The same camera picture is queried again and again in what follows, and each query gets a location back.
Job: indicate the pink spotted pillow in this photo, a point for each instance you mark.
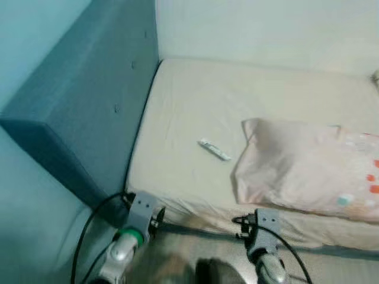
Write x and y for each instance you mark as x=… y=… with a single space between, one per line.
x=284 y=171

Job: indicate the green white torn wrapper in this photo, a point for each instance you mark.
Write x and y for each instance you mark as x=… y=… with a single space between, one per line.
x=214 y=149

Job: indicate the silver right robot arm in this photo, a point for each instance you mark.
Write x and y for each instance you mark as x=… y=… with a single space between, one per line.
x=271 y=266

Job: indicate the robot left leg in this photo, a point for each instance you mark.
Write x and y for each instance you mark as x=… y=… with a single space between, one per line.
x=166 y=269

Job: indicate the robot leg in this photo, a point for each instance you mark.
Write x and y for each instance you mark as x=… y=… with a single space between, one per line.
x=219 y=273
x=166 y=269

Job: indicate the robot right leg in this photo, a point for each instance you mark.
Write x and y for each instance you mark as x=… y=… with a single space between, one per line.
x=219 y=273

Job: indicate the white bed mattress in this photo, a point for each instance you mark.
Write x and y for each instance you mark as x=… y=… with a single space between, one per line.
x=195 y=100

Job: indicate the cream cartoon print blanket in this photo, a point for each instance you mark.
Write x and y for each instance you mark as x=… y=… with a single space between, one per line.
x=375 y=78

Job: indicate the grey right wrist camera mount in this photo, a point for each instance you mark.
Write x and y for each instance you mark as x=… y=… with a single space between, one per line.
x=266 y=228

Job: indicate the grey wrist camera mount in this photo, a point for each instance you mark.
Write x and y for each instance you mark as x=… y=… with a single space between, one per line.
x=142 y=210
x=266 y=228

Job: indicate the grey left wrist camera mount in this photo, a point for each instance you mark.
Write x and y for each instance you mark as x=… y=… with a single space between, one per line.
x=142 y=210

